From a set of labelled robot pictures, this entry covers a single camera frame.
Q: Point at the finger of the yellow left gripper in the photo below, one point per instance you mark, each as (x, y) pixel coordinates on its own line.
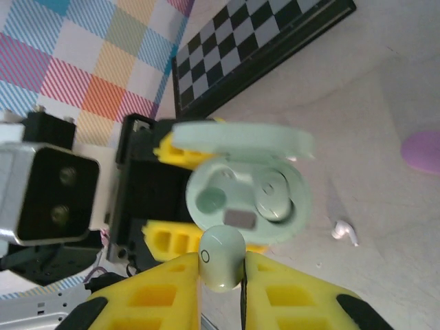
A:
(178, 154)
(172, 240)

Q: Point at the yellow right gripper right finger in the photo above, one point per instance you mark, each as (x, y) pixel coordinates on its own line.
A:
(292, 299)

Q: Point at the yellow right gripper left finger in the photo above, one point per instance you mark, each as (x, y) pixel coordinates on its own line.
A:
(154, 295)

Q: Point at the mint green earbud case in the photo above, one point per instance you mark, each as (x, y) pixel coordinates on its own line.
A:
(240, 141)

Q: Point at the purple earbud case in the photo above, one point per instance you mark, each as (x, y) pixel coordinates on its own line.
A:
(423, 154)

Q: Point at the black grey folding chessboard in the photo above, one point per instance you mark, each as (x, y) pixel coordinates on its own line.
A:
(240, 51)

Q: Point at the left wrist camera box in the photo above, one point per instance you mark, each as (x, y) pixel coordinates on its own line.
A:
(51, 196)

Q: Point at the aluminium mounting rail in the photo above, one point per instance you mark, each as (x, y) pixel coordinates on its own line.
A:
(34, 309)

